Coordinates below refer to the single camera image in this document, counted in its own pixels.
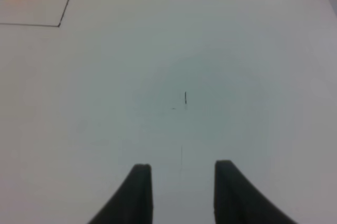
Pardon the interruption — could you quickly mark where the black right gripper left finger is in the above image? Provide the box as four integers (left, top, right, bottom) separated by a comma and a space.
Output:
90, 164, 153, 223

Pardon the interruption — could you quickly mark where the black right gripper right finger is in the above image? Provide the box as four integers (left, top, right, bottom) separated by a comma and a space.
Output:
214, 160, 295, 223

